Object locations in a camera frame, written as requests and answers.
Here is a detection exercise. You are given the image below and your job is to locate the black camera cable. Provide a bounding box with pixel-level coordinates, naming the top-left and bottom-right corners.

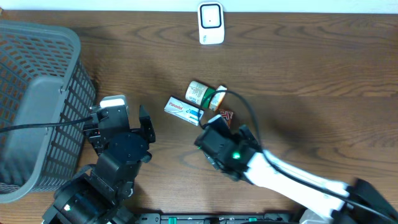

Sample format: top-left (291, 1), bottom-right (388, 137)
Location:
top-left (0, 115), bottom-right (94, 134)
top-left (197, 89), bottom-right (398, 224)

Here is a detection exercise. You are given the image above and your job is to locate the black left camera cable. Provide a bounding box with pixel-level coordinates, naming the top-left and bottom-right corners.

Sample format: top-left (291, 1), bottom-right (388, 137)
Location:
top-left (0, 115), bottom-right (94, 134)

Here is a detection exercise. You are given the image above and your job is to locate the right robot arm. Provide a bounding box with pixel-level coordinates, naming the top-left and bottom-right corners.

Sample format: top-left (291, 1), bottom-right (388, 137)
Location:
top-left (195, 121), bottom-right (397, 223)

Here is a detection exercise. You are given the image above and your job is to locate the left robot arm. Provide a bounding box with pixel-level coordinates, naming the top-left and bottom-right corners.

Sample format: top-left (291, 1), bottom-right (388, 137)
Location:
top-left (43, 105), bottom-right (155, 223)

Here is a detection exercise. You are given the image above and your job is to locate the orange Top chocolate bar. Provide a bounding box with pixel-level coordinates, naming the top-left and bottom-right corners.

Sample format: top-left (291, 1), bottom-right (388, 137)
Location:
top-left (219, 109), bottom-right (234, 128)

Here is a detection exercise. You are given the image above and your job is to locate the black right camera cable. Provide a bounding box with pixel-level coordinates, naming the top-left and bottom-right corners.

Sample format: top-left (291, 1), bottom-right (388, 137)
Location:
top-left (197, 89), bottom-right (398, 224)

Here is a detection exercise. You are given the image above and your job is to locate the green lid jar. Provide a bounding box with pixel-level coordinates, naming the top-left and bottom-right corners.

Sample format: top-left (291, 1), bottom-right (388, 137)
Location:
top-left (185, 81), bottom-right (215, 108)

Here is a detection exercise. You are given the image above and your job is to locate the small orange box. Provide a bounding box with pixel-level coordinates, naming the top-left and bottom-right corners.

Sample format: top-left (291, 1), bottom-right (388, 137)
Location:
top-left (209, 85), bottom-right (227, 111)

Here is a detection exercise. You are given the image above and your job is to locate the white Panadol box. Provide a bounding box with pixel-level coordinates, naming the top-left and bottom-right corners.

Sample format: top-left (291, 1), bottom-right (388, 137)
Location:
top-left (164, 96), bottom-right (204, 126)

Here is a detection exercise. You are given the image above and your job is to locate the white barcode scanner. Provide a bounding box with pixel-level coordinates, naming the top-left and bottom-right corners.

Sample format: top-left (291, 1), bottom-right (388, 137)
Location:
top-left (198, 2), bottom-right (225, 45)

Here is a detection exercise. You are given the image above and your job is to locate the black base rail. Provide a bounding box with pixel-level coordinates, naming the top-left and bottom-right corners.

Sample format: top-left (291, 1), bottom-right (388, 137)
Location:
top-left (135, 212), bottom-right (300, 224)

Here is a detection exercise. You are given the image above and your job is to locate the grey plastic basket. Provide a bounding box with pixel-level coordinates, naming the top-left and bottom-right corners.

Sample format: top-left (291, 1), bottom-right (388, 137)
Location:
top-left (1, 21), bottom-right (96, 203)

